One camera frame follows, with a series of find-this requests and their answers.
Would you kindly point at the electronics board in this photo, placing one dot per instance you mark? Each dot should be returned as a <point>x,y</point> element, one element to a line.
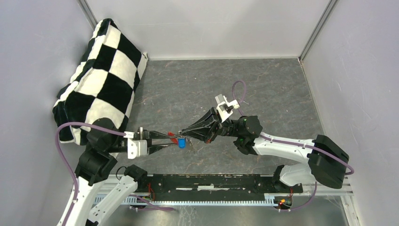
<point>285,203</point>
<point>149,196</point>

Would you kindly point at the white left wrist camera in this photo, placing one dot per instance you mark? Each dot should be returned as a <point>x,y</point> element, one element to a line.
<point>136,146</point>

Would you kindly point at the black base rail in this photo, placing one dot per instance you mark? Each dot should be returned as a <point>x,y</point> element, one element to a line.
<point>212,187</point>

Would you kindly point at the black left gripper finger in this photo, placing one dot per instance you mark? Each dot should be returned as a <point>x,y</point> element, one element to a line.
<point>151,149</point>
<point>151,134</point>

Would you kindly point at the black white checkered pillow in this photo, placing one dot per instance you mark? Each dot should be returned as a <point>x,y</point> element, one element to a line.
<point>103,85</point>

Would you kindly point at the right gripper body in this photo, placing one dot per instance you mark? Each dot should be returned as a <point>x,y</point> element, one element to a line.
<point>226,128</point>

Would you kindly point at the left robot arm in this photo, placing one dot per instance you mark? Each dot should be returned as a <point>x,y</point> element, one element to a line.
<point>94,167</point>

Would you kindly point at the left electronics board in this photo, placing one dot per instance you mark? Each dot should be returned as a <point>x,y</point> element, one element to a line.
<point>149,196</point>

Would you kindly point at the right electronics board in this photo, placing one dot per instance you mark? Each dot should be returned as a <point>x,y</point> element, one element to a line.
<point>285,203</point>

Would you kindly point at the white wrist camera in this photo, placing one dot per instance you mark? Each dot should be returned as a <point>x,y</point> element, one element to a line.
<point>136,146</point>
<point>225,108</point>

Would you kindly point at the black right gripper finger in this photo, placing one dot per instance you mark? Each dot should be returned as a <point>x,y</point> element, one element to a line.
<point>202,125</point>
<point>204,134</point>

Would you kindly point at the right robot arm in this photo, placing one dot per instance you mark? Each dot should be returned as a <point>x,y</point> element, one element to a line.
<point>318,160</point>

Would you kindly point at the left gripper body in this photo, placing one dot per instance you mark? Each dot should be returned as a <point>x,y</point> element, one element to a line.
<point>143,133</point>

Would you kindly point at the red key tag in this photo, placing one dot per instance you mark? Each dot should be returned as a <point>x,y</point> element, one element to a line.
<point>174,138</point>

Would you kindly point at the white toothed cable duct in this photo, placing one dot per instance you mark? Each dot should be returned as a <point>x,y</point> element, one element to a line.
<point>267,201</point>

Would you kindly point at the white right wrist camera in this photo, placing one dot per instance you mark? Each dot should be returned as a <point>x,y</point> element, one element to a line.
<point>225,108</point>

